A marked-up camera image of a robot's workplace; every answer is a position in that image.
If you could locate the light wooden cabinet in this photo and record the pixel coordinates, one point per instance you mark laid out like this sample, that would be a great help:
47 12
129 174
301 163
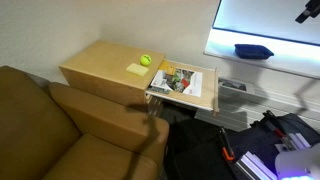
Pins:
106 68

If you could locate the light wooden drawer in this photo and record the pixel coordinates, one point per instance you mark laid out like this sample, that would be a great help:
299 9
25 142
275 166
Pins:
208 88

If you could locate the pale yellow sponge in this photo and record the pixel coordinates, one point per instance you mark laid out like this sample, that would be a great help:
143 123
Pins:
137 69

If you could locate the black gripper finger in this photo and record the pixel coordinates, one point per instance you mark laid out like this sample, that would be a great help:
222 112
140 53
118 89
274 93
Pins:
301 16

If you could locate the orange and black clamp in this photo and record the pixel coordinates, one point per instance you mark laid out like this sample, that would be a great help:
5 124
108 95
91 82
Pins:
226 146

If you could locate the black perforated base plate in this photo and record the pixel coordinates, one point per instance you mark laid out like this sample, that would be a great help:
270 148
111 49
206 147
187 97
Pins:
256 140

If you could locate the small orange card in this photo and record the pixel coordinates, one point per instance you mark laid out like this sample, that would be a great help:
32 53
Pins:
170 70

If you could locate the brochure with dark photo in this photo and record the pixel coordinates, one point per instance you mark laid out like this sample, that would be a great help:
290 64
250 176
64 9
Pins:
235 85

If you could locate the white radiator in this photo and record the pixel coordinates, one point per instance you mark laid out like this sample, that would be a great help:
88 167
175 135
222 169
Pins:
230 110

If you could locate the colourful white magazine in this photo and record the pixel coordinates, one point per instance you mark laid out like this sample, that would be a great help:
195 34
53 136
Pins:
186 83

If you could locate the brown leather sofa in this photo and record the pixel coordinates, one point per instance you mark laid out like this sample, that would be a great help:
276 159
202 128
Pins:
50 133

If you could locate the long aluminium extrusion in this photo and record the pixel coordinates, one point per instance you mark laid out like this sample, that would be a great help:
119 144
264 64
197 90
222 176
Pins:
255 165

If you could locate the yellow-green tennis ball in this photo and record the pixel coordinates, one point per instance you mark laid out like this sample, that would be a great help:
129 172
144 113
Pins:
145 60

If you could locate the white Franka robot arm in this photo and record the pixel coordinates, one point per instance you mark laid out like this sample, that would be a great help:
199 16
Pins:
295 161

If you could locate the white window frame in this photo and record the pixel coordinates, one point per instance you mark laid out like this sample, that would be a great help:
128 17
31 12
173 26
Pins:
286 65

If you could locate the short aluminium extrusion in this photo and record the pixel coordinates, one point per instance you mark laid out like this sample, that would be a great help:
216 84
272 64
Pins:
299 140

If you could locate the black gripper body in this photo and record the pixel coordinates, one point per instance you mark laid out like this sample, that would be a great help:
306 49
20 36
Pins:
314 6

